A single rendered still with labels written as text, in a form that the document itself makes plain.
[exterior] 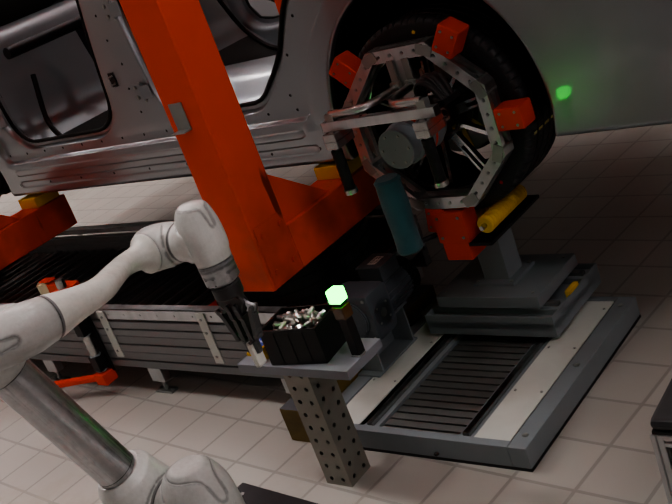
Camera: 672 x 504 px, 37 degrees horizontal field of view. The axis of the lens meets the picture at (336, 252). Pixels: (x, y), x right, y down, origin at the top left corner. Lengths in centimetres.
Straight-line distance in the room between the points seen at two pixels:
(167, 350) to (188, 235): 164
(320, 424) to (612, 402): 86
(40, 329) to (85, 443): 37
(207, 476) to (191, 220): 59
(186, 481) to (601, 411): 132
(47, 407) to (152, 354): 181
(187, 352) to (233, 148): 104
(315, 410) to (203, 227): 83
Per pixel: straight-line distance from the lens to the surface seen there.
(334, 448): 303
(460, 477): 297
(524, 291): 335
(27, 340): 206
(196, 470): 230
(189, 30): 308
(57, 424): 231
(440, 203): 322
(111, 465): 239
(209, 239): 237
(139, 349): 411
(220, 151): 309
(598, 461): 288
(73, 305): 213
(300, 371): 285
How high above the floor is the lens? 168
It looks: 20 degrees down
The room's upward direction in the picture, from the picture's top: 21 degrees counter-clockwise
